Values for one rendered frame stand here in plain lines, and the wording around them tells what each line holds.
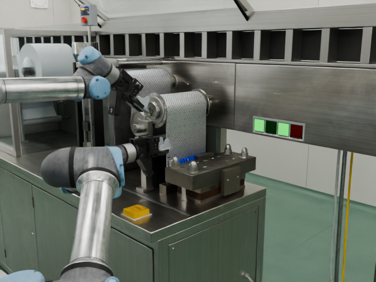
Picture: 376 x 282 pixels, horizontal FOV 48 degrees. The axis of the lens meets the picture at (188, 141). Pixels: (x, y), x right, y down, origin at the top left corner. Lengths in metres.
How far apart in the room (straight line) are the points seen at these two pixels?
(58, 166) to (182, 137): 0.74
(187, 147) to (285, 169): 2.90
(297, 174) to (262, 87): 2.86
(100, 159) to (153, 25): 1.23
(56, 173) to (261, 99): 0.94
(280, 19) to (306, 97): 0.32
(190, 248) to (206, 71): 0.83
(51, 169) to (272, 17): 1.04
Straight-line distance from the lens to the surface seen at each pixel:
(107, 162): 1.16
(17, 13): 7.43
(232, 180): 1.76
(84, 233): 1.02
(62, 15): 7.76
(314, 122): 1.66
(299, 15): 1.70
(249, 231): 1.89
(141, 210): 1.57
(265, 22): 1.78
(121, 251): 1.70
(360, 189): 4.29
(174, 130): 1.76
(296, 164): 4.55
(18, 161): 2.45
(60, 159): 1.19
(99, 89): 1.40
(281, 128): 1.74
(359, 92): 1.58
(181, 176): 1.65
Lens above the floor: 1.52
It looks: 13 degrees down
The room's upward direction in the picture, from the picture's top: straight up
